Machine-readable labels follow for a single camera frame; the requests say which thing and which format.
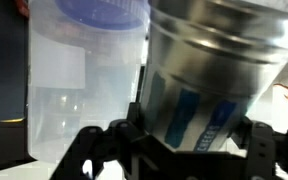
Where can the dark blue cardboard box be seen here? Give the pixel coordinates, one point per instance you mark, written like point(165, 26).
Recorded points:
point(13, 85)

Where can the clear plastic cup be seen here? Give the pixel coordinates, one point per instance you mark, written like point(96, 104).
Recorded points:
point(85, 58)

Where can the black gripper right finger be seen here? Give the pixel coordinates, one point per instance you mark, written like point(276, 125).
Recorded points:
point(266, 149)

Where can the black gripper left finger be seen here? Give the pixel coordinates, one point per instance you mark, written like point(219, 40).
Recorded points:
point(123, 141)

